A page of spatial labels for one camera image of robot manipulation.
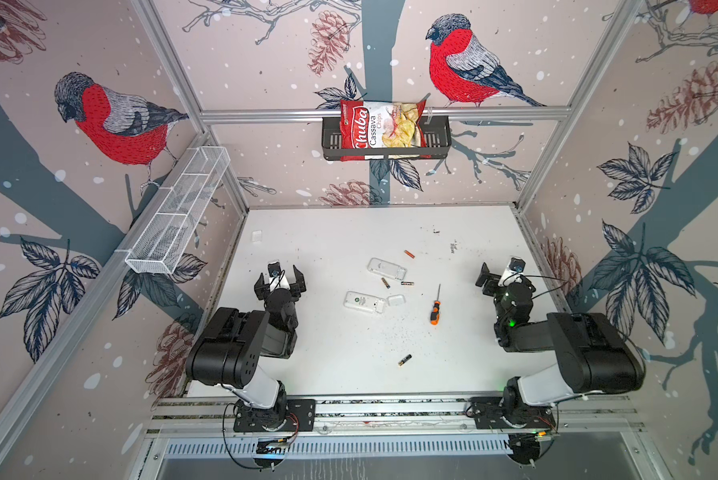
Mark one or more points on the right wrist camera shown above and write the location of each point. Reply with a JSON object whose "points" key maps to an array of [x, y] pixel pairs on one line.
{"points": [[513, 271]]}

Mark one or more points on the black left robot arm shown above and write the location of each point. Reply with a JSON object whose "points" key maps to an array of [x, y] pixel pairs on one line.
{"points": [[228, 351]]}

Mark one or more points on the white mesh wall shelf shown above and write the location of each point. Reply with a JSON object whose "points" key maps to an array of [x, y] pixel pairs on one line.
{"points": [[169, 231]]}

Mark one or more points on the red cassava chips bag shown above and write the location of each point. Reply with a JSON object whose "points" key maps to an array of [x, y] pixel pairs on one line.
{"points": [[379, 125]]}

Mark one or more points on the white air conditioner remote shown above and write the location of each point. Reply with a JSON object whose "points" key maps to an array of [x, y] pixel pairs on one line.
{"points": [[364, 302]]}

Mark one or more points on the black wire basket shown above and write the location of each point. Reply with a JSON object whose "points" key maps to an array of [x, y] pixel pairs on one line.
{"points": [[429, 138]]}

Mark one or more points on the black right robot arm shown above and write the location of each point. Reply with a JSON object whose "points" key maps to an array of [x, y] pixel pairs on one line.
{"points": [[591, 356]]}

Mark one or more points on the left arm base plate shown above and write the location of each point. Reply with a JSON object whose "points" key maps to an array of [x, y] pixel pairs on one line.
{"points": [[295, 415]]}

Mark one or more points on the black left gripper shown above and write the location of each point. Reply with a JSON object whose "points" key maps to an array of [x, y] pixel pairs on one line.
{"points": [[297, 287]]}

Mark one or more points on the white remote control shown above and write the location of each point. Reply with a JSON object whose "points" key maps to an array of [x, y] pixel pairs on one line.
{"points": [[387, 269]]}

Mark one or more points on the aluminium mounting rail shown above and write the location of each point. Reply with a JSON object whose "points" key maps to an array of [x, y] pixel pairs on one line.
{"points": [[426, 413]]}

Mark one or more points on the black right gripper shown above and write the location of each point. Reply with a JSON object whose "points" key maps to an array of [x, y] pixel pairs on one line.
{"points": [[491, 283]]}

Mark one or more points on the orange black screwdriver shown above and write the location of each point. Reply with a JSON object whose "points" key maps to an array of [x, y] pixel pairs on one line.
{"points": [[435, 314]]}

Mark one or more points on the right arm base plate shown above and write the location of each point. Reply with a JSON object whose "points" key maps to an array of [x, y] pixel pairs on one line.
{"points": [[494, 413]]}

